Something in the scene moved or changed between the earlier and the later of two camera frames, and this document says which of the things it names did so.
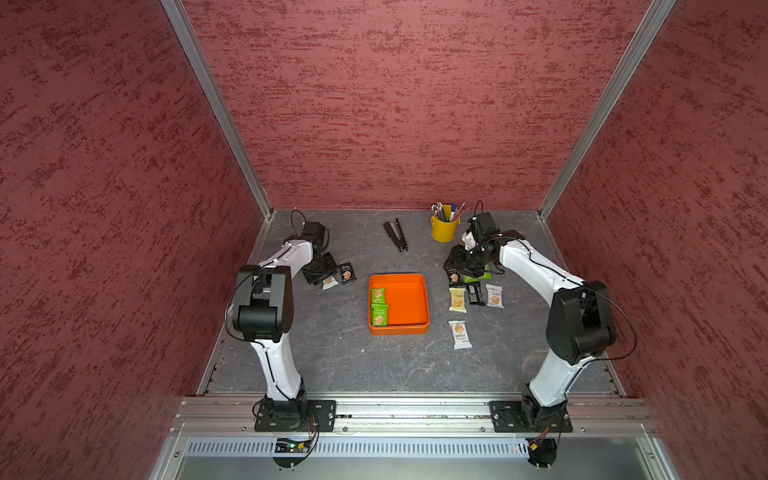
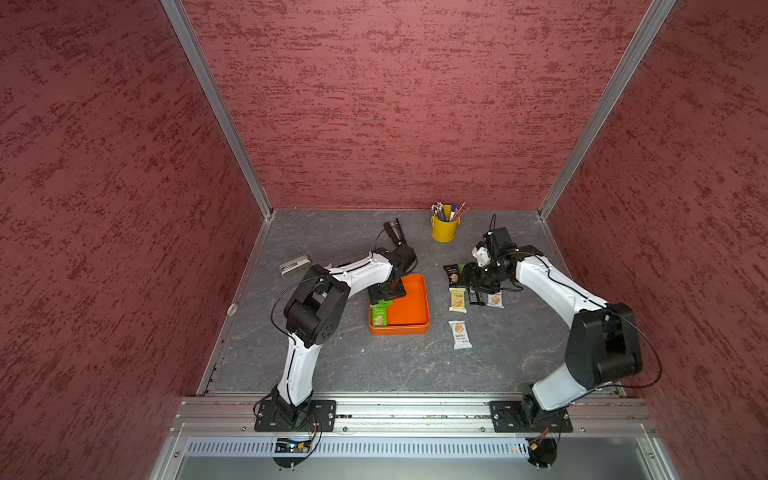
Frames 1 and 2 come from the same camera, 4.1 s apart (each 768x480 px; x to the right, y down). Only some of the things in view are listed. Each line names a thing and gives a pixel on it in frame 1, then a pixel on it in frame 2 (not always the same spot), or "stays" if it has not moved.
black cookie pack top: (455, 280) stays
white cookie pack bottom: (460, 334) stays
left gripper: (331, 269) to (375, 295)
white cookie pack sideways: (495, 296) stays
